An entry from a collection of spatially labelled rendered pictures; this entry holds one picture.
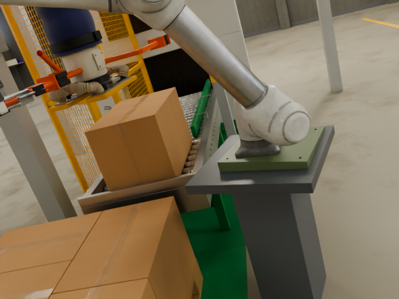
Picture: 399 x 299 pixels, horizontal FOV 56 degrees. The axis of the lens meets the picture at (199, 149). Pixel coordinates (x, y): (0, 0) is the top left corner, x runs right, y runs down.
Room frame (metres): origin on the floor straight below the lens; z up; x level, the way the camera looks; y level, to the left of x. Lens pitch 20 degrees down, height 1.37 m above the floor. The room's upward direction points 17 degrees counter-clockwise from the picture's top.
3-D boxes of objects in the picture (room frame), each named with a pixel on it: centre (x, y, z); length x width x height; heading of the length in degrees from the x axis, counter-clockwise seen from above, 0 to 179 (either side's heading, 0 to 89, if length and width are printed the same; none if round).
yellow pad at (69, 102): (1.78, 0.47, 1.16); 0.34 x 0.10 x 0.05; 160
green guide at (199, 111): (3.27, -0.19, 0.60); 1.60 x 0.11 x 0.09; 168
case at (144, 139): (2.17, 0.29, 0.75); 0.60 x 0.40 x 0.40; 167
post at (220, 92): (2.29, -0.23, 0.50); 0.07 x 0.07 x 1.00; 78
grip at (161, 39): (1.94, 0.03, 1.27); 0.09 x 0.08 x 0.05; 70
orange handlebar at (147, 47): (1.52, 0.34, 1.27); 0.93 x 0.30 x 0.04; 160
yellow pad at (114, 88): (1.72, 0.29, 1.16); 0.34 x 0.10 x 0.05; 160
